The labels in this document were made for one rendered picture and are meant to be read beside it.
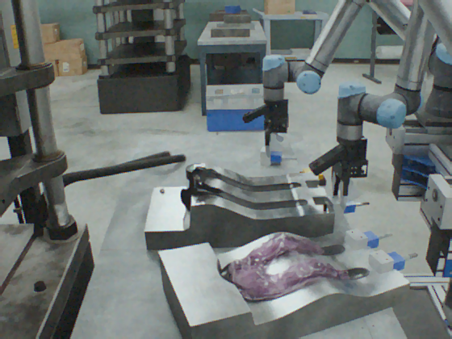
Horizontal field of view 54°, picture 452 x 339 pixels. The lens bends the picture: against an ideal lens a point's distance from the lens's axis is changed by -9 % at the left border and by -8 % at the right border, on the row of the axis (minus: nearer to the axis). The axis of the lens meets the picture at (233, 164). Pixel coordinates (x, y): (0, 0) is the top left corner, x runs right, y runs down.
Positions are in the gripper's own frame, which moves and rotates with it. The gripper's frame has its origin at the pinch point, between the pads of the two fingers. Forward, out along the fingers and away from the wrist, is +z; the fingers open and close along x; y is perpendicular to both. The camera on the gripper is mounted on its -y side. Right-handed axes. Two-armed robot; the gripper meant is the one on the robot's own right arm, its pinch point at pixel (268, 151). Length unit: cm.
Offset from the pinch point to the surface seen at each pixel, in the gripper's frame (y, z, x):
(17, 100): -65, -33, -53
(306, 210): 17, -4, -51
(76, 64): -369, 67, 500
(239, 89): -67, 53, 297
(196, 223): -10, -3, -60
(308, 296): 20, -5, -87
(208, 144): -26.4, 4.5, 16.2
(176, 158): -32.4, 1.2, -8.3
